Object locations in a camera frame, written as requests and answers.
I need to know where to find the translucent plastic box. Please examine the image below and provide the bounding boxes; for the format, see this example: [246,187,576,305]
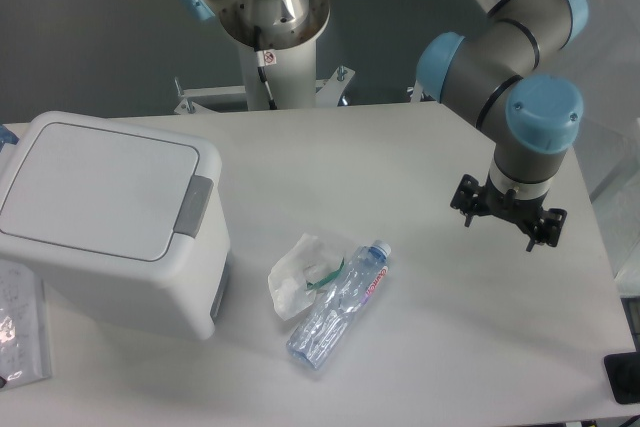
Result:
[544,0,639,298]

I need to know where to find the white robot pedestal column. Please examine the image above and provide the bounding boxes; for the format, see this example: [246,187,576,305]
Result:
[219,0,330,84]

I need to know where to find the black device at edge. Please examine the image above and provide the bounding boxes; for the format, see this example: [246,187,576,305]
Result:
[604,352,639,405]

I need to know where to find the white plastic trash can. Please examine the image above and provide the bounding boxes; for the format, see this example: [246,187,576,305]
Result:
[1,111,230,340]

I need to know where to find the crumpled white paper wrapper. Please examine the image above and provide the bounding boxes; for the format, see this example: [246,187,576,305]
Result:
[267,233,345,321]

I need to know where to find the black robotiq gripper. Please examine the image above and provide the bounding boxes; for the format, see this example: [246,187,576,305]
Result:
[450,174,567,252]

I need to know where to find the crushed clear plastic bottle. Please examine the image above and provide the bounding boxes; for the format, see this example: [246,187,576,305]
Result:
[286,240,392,370]

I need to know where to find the white metal base frame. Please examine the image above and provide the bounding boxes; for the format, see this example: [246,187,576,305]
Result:
[172,65,431,116]

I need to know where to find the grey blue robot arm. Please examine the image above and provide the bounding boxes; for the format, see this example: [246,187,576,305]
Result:
[181,0,589,247]

